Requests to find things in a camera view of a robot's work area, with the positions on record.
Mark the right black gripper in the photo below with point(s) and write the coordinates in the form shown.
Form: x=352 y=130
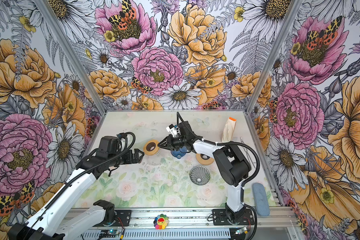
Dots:
x=169 y=144

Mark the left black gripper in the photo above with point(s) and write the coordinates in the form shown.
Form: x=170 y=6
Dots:
x=136 y=159

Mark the blue glass dripper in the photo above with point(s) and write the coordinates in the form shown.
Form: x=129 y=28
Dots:
x=178 y=154

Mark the clear glass carafe wooden handle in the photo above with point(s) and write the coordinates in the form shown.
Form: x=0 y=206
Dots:
x=153 y=160

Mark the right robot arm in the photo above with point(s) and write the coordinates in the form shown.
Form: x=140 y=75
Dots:
x=238 y=163

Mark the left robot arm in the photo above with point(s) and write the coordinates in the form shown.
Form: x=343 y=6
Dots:
x=47 y=223

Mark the grey glass dripper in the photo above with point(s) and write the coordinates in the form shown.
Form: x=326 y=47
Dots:
x=199 y=175

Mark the orange white coffee bag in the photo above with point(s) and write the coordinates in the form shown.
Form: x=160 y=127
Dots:
x=229 y=129

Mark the metal tongs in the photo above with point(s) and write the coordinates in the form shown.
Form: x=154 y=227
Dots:
x=250 y=158

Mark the green circuit board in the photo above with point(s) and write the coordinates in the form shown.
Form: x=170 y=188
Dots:
x=111 y=233

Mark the colourful flower toy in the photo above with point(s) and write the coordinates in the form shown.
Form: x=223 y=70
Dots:
x=161 y=222

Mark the blue grey oval stone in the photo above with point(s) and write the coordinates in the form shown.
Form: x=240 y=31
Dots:
x=261 y=200

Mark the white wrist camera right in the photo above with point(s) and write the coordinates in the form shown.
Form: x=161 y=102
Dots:
x=173 y=130

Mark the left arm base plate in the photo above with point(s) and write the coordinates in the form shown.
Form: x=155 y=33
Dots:
x=117 y=218

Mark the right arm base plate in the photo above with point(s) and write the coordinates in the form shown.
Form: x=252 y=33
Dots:
x=220 y=218

